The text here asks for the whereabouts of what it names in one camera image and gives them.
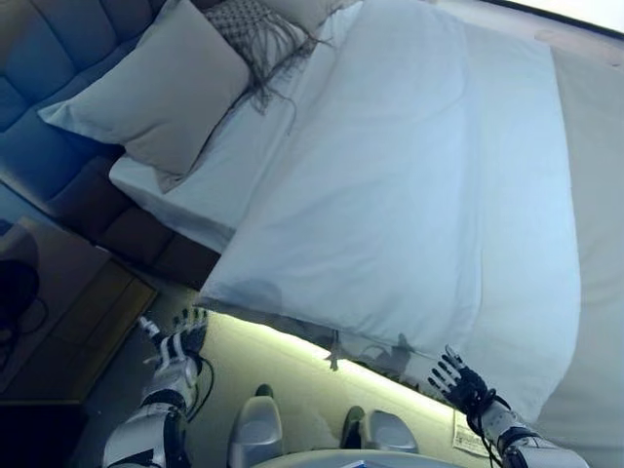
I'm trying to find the white printed mattress label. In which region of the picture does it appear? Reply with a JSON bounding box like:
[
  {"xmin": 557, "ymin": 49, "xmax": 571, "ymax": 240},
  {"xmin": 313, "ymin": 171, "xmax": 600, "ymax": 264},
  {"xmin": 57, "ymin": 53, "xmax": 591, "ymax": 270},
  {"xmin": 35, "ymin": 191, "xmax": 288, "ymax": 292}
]
[{"xmin": 449, "ymin": 408, "xmax": 485, "ymax": 453}]

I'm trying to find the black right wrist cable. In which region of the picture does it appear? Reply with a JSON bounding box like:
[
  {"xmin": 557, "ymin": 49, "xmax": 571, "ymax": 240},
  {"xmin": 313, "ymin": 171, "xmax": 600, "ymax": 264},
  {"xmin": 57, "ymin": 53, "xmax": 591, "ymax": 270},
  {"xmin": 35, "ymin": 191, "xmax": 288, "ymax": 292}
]
[{"xmin": 465, "ymin": 388, "xmax": 512, "ymax": 465}]

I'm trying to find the brown upholstered bed frame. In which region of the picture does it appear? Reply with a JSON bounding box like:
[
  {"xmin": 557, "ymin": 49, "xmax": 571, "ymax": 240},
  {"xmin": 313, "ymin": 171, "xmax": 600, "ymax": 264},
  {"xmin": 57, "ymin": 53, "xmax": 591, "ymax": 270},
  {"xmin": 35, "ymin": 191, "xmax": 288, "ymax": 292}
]
[{"xmin": 87, "ymin": 155, "xmax": 226, "ymax": 294}]

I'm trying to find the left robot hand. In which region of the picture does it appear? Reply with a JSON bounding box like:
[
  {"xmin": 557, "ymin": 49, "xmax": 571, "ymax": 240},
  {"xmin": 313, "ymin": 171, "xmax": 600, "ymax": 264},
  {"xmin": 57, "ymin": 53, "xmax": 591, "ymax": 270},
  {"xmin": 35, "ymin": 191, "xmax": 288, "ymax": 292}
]
[{"xmin": 138, "ymin": 306, "xmax": 209, "ymax": 376}]

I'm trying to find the silver right robot leg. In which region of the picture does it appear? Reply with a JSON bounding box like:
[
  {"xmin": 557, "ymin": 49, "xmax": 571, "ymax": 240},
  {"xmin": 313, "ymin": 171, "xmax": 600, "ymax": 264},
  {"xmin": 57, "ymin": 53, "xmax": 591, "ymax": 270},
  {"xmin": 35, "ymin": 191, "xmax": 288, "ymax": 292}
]
[{"xmin": 363, "ymin": 409, "xmax": 416, "ymax": 449}]

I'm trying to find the tufted upholstered headboard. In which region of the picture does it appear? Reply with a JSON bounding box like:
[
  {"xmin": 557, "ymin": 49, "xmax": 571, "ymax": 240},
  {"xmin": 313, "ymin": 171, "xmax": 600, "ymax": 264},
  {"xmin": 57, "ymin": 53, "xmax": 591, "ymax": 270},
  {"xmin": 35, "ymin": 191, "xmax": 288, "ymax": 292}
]
[{"xmin": 0, "ymin": 0, "xmax": 172, "ymax": 220}]

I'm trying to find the white fitted bed sheet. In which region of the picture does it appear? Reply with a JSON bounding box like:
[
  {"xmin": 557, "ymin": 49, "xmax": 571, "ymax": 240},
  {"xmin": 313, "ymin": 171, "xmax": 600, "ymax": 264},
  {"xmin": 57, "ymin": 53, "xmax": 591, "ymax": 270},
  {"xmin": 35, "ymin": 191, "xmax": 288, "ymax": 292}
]
[{"xmin": 109, "ymin": 9, "xmax": 363, "ymax": 255}]

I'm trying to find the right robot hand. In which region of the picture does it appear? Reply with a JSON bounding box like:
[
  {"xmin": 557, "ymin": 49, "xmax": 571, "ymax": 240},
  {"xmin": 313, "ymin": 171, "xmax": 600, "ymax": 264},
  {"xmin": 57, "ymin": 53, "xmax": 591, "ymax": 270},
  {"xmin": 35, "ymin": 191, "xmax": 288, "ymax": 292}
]
[{"xmin": 427, "ymin": 343, "xmax": 498, "ymax": 415}]

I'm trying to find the large white pillow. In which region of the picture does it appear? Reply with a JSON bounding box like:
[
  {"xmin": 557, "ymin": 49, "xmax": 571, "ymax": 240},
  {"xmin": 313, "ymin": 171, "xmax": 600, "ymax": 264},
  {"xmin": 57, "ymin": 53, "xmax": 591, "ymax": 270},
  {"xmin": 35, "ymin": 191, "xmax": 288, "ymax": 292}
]
[{"xmin": 197, "ymin": 0, "xmax": 587, "ymax": 426}]

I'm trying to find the dark right robot foot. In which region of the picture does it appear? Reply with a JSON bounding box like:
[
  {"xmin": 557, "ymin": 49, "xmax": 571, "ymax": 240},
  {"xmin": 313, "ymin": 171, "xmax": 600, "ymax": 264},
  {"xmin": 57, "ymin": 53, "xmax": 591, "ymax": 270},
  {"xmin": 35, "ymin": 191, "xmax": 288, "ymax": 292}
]
[{"xmin": 339, "ymin": 404, "xmax": 368, "ymax": 449}]

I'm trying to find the black cable bundle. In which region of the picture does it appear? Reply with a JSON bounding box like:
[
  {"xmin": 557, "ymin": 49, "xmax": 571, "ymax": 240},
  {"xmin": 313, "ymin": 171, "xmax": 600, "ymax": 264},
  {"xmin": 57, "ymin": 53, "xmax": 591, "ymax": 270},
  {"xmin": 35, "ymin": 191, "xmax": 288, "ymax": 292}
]
[{"xmin": 0, "ymin": 218, "xmax": 51, "ymax": 363}]

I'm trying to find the wooden nightstand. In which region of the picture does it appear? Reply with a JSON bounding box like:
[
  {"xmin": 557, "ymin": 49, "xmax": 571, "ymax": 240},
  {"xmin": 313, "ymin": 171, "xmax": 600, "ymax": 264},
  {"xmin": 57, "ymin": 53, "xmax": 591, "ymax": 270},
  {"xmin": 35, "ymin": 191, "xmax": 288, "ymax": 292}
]
[{"xmin": 0, "ymin": 215, "xmax": 161, "ymax": 405}]

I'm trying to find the beige pillow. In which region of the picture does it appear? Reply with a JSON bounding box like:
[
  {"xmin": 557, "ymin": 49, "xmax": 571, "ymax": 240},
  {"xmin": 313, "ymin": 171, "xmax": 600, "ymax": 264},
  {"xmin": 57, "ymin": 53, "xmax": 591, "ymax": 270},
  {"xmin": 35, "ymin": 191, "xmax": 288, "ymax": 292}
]
[
  {"xmin": 37, "ymin": 0, "xmax": 254, "ymax": 195},
  {"xmin": 287, "ymin": 0, "xmax": 366, "ymax": 31}
]

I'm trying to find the silver robot torso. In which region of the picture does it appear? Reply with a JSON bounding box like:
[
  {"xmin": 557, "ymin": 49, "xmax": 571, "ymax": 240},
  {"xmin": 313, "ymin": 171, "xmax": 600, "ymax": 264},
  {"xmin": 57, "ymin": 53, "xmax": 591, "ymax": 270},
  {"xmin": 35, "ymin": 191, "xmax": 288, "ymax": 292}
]
[{"xmin": 209, "ymin": 440, "xmax": 470, "ymax": 468}]

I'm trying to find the fringed woven cushion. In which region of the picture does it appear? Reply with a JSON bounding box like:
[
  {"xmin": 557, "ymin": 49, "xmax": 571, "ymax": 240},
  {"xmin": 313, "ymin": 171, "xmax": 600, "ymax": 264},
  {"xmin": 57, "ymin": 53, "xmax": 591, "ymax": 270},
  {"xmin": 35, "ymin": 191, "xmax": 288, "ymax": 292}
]
[{"xmin": 202, "ymin": 0, "xmax": 333, "ymax": 121}]

